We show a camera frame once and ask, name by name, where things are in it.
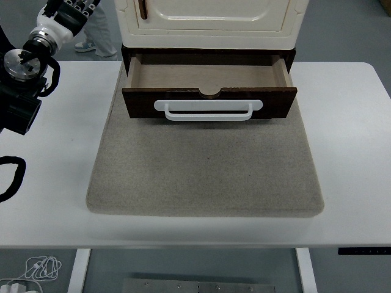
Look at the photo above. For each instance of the cream cabinet with door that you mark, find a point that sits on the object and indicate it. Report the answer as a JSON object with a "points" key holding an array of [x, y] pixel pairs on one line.
{"points": [[214, 38]]}

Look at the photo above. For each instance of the grey metal plate with screws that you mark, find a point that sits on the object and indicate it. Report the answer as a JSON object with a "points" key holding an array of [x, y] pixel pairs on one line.
{"points": [[198, 287]]}

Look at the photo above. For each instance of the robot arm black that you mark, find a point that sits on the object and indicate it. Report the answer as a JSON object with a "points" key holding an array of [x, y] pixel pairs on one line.
{"points": [[19, 113]]}

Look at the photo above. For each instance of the dark wooden drawer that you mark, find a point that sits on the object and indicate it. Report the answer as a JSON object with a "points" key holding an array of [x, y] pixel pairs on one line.
{"points": [[207, 76]]}

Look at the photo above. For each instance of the beige fabric mat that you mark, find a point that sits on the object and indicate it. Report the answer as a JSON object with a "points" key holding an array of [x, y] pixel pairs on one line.
{"points": [[207, 168]]}

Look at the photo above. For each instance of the cardboard box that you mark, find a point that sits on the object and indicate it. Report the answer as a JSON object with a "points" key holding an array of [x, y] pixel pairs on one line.
{"points": [[387, 4]]}

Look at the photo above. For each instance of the black table control panel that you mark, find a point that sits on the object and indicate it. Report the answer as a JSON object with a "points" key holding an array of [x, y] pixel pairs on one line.
{"points": [[363, 251]]}

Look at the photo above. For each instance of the white table leg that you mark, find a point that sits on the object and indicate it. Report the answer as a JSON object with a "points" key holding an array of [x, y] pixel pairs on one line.
{"points": [[307, 271], [78, 271]]}

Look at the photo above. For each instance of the white charger adapter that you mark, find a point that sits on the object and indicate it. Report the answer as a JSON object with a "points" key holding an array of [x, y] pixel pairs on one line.
{"points": [[16, 287]]}

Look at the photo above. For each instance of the person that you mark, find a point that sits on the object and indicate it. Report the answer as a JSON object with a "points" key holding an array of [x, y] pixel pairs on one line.
{"points": [[102, 33]]}

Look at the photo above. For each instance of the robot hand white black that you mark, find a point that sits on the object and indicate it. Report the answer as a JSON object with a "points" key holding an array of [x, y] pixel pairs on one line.
{"points": [[53, 26]]}

